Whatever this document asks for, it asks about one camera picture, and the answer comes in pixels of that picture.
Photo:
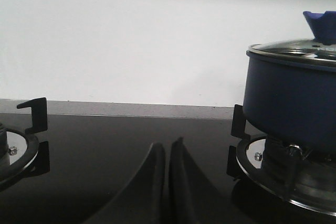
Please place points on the black pot support grate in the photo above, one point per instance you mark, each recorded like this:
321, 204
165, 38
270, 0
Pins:
246, 158
22, 154

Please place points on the black glass gas hob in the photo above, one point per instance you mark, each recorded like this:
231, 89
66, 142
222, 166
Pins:
92, 158

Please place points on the glass lid with blue knob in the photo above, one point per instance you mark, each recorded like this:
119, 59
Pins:
319, 50

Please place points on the left black pot support grate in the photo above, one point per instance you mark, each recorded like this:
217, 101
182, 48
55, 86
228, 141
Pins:
22, 154

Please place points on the dark blue cooking pot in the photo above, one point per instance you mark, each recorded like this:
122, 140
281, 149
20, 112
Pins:
291, 101

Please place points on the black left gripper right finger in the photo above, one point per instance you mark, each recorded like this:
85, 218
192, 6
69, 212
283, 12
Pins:
193, 198

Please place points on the black gas burner head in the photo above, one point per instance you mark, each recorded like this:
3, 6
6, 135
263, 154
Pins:
302, 173

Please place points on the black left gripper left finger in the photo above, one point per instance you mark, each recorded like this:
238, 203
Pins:
140, 200

